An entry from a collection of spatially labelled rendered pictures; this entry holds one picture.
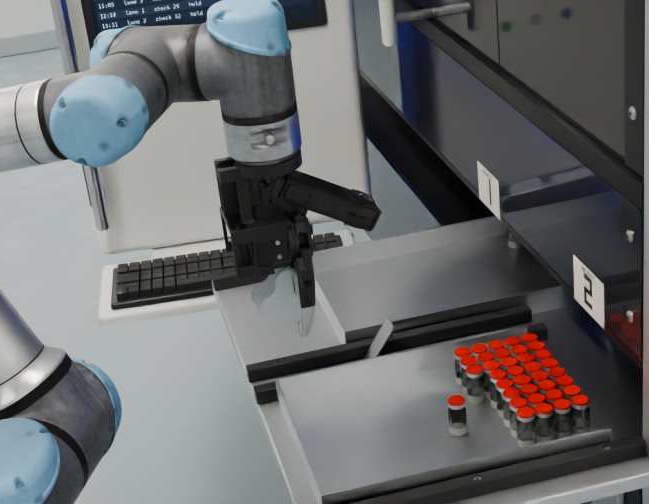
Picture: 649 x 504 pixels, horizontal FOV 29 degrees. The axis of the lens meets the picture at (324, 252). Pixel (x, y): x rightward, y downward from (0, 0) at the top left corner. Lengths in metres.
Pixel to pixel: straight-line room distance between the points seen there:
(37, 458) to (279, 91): 0.46
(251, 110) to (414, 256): 0.79
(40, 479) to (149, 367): 2.19
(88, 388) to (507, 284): 0.67
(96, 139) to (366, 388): 0.65
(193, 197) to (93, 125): 1.15
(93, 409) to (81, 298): 2.52
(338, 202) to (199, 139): 0.95
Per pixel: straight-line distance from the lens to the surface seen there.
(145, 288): 2.08
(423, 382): 1.63
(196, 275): 2.10
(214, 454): 3.12
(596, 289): 1.51
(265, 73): 1.20
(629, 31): 1.32
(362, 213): 1.29
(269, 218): 1.27
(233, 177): 1.24
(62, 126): 1.11
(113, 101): 1.09
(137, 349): 3.64
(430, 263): 1.92
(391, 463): 1.49
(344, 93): 2.20
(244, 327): 1.81
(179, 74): 1.21
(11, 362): 1.45
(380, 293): 1.85
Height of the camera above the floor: 1.75
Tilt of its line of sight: 26 degrees down
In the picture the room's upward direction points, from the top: 7 degrees counter-clockwise
